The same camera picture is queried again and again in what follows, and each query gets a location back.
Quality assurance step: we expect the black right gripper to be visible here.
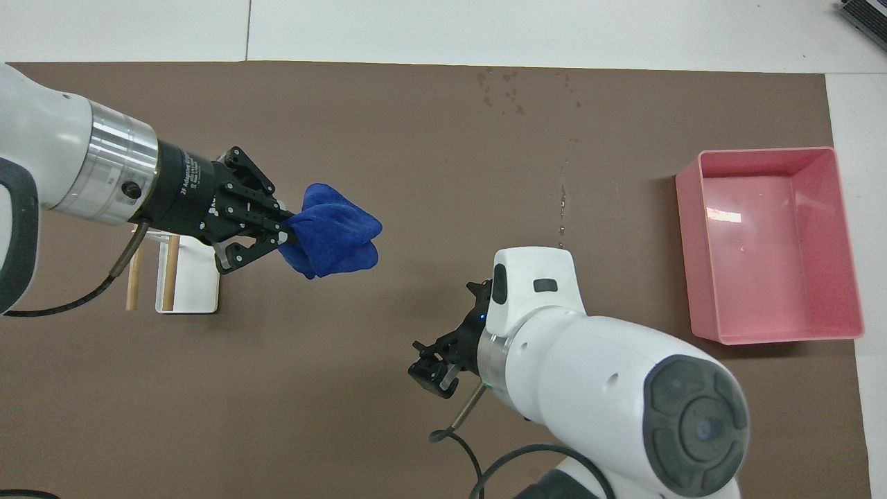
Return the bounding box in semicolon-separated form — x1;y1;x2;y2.
407;280;495;400

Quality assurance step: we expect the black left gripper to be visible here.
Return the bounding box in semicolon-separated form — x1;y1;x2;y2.
142;141;296;275

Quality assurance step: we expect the blue microfibre towel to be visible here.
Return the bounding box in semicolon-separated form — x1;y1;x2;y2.
277;182;383;280

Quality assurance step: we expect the white wooden towel rack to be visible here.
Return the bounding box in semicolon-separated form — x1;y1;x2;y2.
155;234;222;315

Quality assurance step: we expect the long light wooden rod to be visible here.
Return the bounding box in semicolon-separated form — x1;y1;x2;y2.
125;241;145;311

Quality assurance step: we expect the brown table mat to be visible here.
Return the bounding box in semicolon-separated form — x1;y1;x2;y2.
0;61;872;499

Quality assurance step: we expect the pink plastic bin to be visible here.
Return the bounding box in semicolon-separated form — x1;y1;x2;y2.
676;147;865;346

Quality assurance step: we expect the grey keyboard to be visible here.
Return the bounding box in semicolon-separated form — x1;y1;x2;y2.
835;0;887;35

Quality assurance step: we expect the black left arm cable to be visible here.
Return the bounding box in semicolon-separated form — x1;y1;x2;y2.
2;220;150;318

